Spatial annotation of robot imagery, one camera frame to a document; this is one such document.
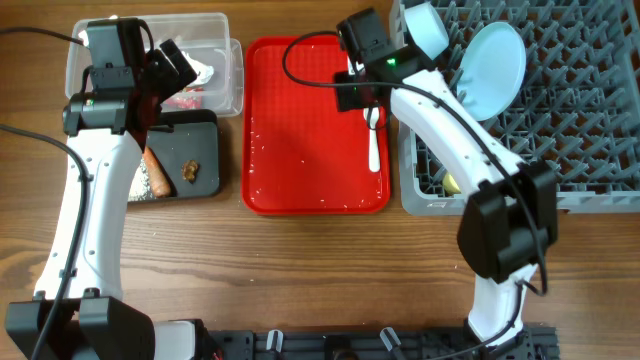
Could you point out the white tissue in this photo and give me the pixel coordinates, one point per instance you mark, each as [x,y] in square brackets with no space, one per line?
[204,73]

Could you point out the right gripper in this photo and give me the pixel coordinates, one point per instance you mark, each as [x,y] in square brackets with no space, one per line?
[346,101]

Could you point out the light blue plate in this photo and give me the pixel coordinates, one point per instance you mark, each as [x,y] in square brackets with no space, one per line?
[493,68]

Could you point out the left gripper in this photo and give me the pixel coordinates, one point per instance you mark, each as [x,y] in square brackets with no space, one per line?
[171,82]

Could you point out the yellow plastic cup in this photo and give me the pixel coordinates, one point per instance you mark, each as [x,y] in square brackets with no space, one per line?
[450,185]

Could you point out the clear plastic bin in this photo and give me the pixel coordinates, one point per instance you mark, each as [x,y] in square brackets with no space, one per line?
[206,38]

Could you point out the light blue rice bowl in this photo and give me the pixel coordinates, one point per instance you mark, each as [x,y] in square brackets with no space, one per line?
[426,29]

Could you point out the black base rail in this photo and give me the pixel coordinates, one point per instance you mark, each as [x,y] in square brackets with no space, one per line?
[531,343]

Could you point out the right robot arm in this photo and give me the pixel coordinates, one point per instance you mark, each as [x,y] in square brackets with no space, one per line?
[509,219]

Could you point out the grey dishwasher rack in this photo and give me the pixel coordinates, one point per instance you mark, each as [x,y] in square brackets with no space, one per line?
[578,107]

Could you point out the black plastic bin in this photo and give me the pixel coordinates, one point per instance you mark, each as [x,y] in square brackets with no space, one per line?
[182,136]

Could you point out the red serving tray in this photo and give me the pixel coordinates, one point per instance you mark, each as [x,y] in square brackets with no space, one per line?
[301,156]

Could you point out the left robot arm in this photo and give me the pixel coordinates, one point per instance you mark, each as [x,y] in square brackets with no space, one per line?
[77,310]

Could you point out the red snack wrapper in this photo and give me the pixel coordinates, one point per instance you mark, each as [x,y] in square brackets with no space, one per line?
[189,98]

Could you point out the brown food scrap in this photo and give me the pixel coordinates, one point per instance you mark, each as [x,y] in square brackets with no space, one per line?
[189,171]

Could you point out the orange carrot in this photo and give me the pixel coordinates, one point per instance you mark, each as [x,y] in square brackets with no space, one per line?
[159,185]

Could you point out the white plastic spoon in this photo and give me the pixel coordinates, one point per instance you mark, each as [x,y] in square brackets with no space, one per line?
[371,116]

